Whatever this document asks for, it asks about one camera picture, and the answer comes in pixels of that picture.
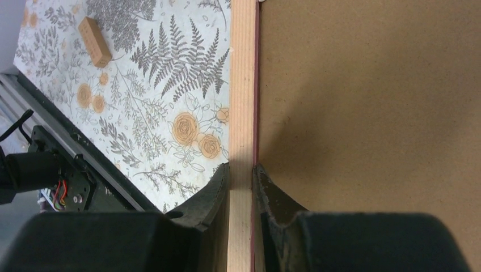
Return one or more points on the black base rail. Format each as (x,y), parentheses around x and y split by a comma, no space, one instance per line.
(108,189)

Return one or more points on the small wooden block lower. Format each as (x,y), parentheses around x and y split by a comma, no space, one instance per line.
(95,43)

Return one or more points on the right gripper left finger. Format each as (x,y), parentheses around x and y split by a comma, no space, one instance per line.
(191,237)

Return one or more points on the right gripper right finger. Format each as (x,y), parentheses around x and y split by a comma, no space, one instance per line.
(297,239)

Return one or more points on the brown cardboard backing board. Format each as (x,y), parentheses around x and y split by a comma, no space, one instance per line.
(374,106)

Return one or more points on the wooden picture frame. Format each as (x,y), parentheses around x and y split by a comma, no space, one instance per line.
(244,27)

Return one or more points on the floral patterned table mat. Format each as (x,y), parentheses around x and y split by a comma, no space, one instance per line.
(159,111)

